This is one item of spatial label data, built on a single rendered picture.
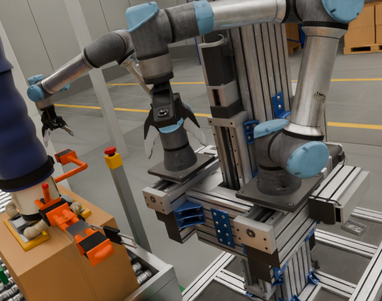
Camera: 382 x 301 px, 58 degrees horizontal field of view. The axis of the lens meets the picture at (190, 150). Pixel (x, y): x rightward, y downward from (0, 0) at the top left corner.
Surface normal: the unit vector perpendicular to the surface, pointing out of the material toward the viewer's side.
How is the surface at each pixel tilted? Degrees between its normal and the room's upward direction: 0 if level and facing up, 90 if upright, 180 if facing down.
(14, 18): 90
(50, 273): 90
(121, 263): 90
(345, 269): 0
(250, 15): 110
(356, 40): 90
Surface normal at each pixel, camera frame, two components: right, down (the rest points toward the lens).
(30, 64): 0.71, 0.12
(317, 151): 0.32, 0.43
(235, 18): 0.36, 0.61
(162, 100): -0.22, -0.61
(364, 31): -0.66, 0.43
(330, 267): -0.22, -0.89
